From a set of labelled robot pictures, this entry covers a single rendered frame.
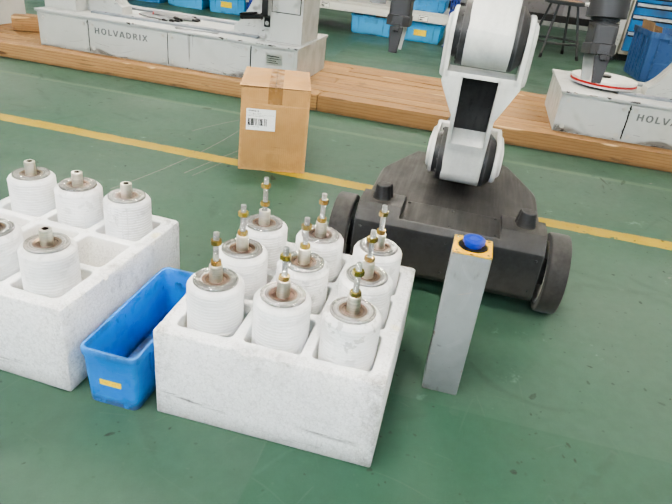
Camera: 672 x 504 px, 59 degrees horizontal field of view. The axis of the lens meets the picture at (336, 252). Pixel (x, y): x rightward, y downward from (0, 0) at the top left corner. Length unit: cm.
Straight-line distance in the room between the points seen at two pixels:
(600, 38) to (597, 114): 147
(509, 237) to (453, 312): 38
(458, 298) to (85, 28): 281
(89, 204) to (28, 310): 31
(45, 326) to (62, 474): 25
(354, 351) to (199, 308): 26
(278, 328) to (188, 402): 23
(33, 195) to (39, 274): 33
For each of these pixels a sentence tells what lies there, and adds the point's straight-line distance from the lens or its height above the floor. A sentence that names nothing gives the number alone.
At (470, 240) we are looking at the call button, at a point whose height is 33.
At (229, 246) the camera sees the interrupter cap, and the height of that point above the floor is 25.
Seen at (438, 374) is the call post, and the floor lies 4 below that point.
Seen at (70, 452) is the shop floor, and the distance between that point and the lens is 109.
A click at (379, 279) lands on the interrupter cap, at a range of 104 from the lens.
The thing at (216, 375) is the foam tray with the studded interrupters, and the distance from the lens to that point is 102.
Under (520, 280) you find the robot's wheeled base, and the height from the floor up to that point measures 10.
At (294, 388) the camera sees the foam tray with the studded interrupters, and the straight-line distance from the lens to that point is 98.
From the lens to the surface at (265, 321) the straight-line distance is 95.
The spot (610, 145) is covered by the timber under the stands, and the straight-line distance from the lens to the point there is 294.
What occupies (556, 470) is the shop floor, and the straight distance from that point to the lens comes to 116.
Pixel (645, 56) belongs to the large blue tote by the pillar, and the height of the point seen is 19.
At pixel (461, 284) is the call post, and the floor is 25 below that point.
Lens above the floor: 78
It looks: 28 degrees down
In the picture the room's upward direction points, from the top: 7 degrees clockwise
